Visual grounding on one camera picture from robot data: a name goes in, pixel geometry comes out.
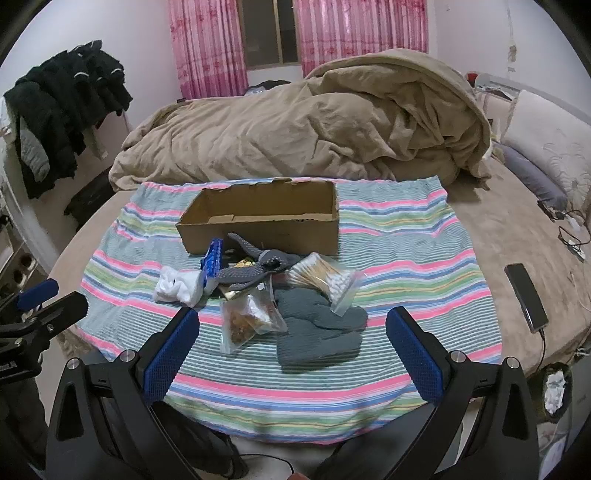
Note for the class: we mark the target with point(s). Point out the white embroidered pillow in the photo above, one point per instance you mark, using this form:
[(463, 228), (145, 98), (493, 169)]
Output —
[(549, 138)]

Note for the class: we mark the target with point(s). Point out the striped cloth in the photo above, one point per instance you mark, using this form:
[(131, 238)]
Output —
[(397, 258)]

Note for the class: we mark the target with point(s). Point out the shoe rack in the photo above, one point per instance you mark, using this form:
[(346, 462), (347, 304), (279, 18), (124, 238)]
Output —
[(16, 263)]

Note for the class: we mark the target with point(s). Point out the clear snack bag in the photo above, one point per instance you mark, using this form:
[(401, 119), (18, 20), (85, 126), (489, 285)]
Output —
[(247, 318)]

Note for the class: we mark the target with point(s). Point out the brown cardboard box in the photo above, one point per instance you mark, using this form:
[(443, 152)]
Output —
[(258, 230)]

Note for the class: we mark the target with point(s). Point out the grey-green knitted glove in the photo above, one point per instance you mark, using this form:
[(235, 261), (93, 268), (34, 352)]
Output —
[(318, 332)]

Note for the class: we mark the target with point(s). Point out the green yellow snack packet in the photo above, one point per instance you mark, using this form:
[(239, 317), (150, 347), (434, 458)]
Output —
[(241, 266)]

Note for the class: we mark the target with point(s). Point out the cotton swab bag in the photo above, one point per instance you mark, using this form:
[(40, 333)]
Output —
[(318, 277)]

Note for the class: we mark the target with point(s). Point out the grey hanging garment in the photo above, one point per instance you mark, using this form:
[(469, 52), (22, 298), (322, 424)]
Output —
[(33, 150)]

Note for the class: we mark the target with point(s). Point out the black hanging clothes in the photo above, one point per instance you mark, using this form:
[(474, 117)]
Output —
[(60, 101)]

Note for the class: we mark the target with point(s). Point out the trash bin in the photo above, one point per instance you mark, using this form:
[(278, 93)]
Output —
[(554, 387)]

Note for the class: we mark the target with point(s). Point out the blue tissue packet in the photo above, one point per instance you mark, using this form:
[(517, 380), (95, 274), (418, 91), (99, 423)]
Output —
[(212, 265)]

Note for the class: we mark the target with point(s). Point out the grey dotted gloves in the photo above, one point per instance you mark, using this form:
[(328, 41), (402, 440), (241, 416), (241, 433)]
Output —
[(249, 272)]

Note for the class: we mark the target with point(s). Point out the black bag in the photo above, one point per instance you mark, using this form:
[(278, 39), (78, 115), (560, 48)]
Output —
[(270, 86)]

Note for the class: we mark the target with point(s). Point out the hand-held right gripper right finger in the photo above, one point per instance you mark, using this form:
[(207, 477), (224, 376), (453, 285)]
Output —
[(415, 355)]

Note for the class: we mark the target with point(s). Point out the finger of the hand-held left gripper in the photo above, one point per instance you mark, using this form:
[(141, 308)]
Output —
[(39, 290), (62, 310)]

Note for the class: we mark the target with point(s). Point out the black suitcase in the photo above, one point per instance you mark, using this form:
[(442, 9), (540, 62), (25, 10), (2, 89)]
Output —
[(90, 198)]

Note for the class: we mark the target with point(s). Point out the beige blanket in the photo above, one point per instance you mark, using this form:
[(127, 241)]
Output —
[(300, 124)]

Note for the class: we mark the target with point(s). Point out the pink curtain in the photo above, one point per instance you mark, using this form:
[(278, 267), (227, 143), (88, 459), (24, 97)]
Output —
[(207, 46), (360, 32)]

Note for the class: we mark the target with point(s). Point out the beige bed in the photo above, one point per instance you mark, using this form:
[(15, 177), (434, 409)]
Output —
[(489, 240)]

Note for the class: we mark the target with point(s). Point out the white socks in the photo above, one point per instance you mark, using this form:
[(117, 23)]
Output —
[(178, 286)]

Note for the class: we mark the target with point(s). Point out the black smartphone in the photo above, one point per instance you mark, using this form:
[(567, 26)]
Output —
[(526, 297)]

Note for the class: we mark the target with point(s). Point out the grey pillow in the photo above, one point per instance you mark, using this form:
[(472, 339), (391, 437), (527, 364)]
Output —
[(533, 177)]

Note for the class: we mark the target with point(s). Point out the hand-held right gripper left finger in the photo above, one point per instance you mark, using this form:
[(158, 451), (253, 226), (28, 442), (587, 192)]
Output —
[(171, 355)]

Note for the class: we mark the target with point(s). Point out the window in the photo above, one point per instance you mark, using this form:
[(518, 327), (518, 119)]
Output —
[(270, 32)]

